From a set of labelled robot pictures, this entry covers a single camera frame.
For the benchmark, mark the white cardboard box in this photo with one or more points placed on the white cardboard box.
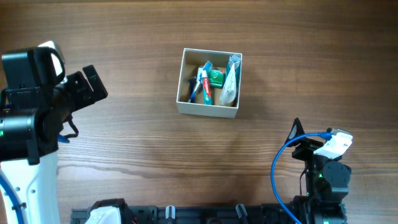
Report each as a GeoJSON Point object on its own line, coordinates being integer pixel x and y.
{"type": "Point", "coordinates": [191, 60]}

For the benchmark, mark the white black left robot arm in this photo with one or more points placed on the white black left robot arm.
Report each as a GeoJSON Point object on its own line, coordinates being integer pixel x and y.
{"type": "Point", "coordinates": [38, 100]}

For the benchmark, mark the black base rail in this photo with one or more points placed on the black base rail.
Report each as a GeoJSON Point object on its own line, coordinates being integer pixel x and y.
{"type": "Point", "coordinates": [265, 213]}

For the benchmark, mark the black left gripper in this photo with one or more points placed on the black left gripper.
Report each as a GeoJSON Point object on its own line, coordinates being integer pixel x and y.
{"type": "Point", "coordinates": [87, 94]}

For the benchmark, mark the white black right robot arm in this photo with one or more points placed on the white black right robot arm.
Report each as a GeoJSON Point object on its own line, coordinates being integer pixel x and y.
{"type": "Point", "coordinates": [326, 178]}

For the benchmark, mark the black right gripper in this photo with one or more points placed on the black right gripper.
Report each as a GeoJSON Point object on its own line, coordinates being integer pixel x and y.
{"type": "Point", "coordinates": [307, 146]}

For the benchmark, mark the green white soap pack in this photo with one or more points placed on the green white soap pack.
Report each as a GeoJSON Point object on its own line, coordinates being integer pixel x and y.
{"type": "Point", "coordinates": [216, 78]}

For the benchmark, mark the white lotion tube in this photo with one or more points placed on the white lotion tube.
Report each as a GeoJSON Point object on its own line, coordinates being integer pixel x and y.
{"type": "Point", "coordinates": [228, 92]}

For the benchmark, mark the blue white toothbrush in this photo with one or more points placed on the blue white toothbrush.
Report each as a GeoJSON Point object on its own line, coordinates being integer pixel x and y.
{"type": "Point", "coordinates": [206, 67]}

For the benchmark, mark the blue disposable razor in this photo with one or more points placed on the blue disposable razor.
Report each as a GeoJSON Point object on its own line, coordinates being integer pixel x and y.
{"type": "Point", "coordinates": [192, 88]}

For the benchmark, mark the blue mouthwash bottle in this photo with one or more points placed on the blue mouthwash bottle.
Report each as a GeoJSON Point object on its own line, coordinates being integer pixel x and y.
{"type": "Point", "coordinates": [235, 61]}

